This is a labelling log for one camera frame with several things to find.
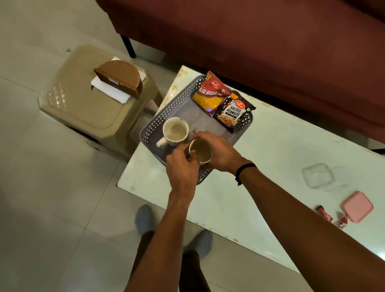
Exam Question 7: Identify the person's left hand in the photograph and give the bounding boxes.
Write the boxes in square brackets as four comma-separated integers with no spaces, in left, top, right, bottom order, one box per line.
[166,143,201,201]

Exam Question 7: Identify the person's right hand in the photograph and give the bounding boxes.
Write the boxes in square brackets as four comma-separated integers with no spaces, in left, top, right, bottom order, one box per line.
[192,131,251,175]

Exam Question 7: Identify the white cup of tea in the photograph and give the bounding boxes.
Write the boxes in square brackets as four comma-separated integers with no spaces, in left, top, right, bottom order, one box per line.
[188,138,214,165]

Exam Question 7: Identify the person's right forearm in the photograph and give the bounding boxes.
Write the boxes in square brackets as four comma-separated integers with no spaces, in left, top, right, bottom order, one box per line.
[233,164,385,292]

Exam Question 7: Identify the person's left forearm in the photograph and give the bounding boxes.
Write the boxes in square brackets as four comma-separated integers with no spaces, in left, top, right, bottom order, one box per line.
[125,193,197,292]

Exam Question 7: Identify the grey perforated plastic tray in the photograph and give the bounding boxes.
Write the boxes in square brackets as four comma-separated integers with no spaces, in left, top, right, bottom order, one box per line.
[140,75,254,185]

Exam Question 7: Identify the dark peanut snack packet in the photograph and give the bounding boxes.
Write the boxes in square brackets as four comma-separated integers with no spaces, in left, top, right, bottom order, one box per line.
[214,90,256,133]

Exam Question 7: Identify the red yellow snack packet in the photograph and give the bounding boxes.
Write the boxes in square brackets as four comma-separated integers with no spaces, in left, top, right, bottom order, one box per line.
[192,71,232,117]

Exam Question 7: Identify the black wristband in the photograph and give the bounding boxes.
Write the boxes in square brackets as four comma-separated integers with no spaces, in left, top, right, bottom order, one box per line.
[235,163,258,187]

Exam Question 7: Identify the person's grey left shoe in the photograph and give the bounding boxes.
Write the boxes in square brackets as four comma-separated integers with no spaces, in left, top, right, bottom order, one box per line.
[134,205,157,237]

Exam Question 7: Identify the person's grey shoe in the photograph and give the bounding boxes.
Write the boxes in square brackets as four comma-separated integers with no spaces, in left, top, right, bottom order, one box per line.
[134,205,157,237]
[184,229,213,261]

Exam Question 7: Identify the person's grey right shoe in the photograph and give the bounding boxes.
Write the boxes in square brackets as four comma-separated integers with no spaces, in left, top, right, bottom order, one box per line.
[184,229,213,261]

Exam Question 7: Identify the person's left leg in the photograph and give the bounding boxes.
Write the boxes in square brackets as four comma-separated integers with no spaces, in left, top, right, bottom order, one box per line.
[129,231,156,279]

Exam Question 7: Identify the person's leg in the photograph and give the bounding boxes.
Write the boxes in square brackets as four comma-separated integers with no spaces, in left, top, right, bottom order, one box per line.
[179,250,211,292]
[129,231,156,279]

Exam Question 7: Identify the brown wooden napkin holder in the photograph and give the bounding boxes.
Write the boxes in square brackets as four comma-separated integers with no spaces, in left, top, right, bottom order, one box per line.
[93,60,143,100]

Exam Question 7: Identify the white paper napkins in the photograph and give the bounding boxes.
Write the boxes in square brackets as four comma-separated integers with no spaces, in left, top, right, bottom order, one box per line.
[90,57,147,104]

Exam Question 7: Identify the maroon sofa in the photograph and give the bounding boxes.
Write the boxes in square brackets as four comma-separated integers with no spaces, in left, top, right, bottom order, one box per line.
[96,0,385,144]

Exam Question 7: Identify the person's right leg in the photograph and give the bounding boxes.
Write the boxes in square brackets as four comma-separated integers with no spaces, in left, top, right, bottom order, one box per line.
[179,250,211,292]

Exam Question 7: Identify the black sofa leg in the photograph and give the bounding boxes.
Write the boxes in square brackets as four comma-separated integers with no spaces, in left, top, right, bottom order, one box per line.
[120,34,137,59]

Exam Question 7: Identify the beige plastic stool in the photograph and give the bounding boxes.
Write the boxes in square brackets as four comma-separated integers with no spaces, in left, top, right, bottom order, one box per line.
[37,44,163,160]

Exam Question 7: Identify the clear plastic container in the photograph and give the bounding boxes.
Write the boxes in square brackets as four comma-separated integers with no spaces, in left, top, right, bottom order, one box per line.
[301,163,336,189]

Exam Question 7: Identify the pink square container lid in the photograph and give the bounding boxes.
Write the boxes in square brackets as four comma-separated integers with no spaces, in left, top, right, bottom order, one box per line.
[340,191,374,224]

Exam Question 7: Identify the white mug with handle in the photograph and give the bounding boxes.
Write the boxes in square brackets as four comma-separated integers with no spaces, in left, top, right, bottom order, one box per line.
[155,117,189,148]

